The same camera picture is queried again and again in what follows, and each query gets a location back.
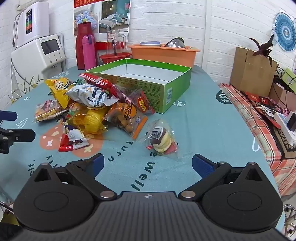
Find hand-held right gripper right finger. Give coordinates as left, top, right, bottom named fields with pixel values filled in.
left=178, top=153, right=266, bottom=201

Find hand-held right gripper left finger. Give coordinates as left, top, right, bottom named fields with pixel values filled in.
left=30, top=153, right=118, bottom=201

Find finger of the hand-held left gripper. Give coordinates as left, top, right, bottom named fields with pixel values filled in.
left=0, top=127, right=36, bottom=155
left=0, top=110, right=18, bottom=121

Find clear biscuit packet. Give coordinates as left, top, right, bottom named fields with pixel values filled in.
left=34, top=100, right=68, bottom=123

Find clear packet of yellow cakes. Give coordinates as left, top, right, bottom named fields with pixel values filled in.
left=66, top=108, right=109, bottom=135

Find orange nut packet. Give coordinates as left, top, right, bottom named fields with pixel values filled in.
left=102, top=102, right=148, bottom=140

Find green orange snack packet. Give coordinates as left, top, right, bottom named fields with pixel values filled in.
left=67, top=103, right=84, bottom=117

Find clear bag of red dates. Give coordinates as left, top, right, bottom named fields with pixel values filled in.
left=79, top=72, right=155, bottom=115

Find green cardboard box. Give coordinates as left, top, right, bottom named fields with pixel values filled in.
left=84, top=58, right=192, bottom=114

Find red blue chocolate packet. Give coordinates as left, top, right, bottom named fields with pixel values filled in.
left=58, top=117, right=90, bottom=153

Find teal printed tablecloth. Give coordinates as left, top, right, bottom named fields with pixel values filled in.
left=0, top=64, right=286, bottom=232

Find yellow artificial flowers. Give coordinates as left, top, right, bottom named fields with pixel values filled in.
left=7, top=74, right=44, bottom=102

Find wrapped brown white pastry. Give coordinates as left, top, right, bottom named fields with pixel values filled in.
left=144, top=119, right=179, bottom=159

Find yellow snack packet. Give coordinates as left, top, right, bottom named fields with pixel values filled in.
left=45, top=78, right=77, bottom=109

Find plaid cloth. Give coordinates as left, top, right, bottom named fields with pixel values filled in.
left=218, top=83, right=296, bottom=197

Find silver white snack bag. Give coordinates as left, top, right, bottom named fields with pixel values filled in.
left=66, top=84, right=121, bottom=108

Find white appliance with screen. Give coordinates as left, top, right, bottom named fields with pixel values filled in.
left=10, top=34, right=66, bottom=80

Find red envelopes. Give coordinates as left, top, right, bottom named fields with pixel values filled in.
left=242, top=91, right=287, bottom=128

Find black patterned mat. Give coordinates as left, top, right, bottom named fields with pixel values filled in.
left=275, top=127, right=296, bottom=158

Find white power strip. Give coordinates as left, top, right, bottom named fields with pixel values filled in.
left=274, top=111, right=296, bottom=139

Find white water purifier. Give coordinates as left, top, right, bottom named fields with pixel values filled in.
left=13, top=2, right=50, bottom=48

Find red thermos jug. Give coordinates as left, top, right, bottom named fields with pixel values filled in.
left=75, top=22, right=94, bottom=70

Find pink bottle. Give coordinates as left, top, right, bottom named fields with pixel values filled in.
left=82, top=34, right=97, bottom=69

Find large cardboard box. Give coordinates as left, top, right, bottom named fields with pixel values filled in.
left=230, top=47, right=279, bottom=96

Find red plastic basin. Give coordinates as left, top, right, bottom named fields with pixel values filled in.
left=99, top=52, right=132, bottom=65

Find small cardboard box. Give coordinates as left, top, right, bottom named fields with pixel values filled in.
left=269, top=82, right=296, bottom=109

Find orange plastic basin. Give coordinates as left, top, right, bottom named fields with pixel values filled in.
left=127, top=43, right=201, bottom=67

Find clear glass pitcher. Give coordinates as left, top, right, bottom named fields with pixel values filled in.
left=106, top=30, right=128, bottom=56

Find metal bowl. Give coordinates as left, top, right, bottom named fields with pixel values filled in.
left=165, top=37, right=186, bottom=49

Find small light green box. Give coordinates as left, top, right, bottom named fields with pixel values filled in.
left=282, top=68, right=296, bottom=81

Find dark purple plant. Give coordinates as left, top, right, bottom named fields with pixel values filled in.
left=250, top=34, right=275, bottom=66

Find wall poster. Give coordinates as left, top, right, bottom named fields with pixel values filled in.
left=73, top=0, right=131, bottom=43

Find blue paper wall decoration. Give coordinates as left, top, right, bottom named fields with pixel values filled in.
left=273, top=13, right=296, bottom=52

